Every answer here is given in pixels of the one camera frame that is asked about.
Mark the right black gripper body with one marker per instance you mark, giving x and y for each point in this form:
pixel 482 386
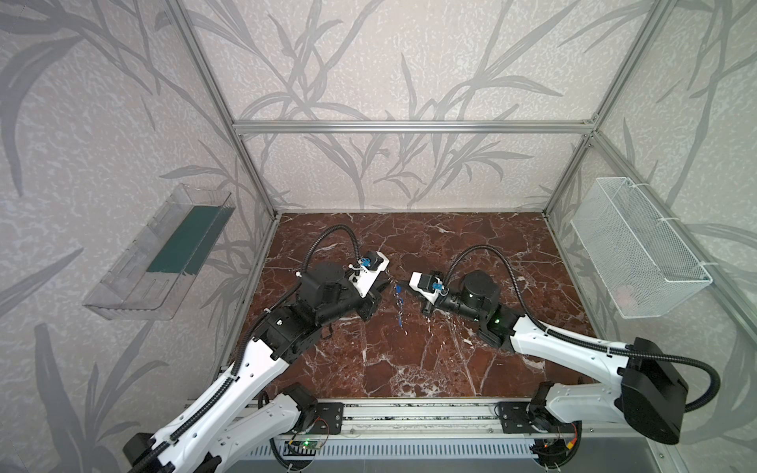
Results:
pixel 429 304

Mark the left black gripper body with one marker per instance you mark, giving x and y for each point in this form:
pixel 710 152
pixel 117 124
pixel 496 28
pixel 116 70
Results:
pixel 372 297

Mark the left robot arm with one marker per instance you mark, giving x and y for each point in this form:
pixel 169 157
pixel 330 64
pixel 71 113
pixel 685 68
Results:
pixel 213 434

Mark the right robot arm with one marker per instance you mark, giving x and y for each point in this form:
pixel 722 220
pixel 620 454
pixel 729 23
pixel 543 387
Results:
pixel 630 384

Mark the green circuit board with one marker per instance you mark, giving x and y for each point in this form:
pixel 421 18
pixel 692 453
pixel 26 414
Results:
pixel 305 447

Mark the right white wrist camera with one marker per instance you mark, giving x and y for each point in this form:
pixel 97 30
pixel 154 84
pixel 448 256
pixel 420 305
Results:
pixel 429 286

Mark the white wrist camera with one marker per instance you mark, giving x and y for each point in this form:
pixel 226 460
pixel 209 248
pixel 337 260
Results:
pixel 429 286
pixel 367 271

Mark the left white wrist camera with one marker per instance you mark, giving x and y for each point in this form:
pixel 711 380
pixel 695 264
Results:
pixel 367 271

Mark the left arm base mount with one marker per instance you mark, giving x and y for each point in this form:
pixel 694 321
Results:
pixel 325 419

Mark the aluminium front rail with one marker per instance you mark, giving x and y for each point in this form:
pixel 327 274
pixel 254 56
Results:
pixel 429 418

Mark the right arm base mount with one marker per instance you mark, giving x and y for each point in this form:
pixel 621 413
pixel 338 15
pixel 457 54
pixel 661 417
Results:
pixel 516 417

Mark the aluminium frame crossbar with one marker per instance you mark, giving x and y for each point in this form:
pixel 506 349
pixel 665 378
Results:
pixel 253 127

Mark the white wire mesh basket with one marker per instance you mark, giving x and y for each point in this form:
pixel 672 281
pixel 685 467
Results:
pixel 646 267

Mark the clear plastic wall shelf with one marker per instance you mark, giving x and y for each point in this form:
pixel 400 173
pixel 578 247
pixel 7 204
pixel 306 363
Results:
pixel 153 276

